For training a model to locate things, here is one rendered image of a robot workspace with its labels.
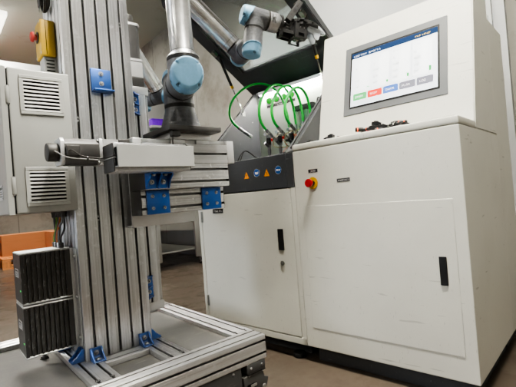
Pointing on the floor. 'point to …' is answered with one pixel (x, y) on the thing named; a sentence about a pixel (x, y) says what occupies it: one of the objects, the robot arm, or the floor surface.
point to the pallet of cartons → (25, 240)
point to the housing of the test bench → (504, 161)
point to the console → (408, 219)
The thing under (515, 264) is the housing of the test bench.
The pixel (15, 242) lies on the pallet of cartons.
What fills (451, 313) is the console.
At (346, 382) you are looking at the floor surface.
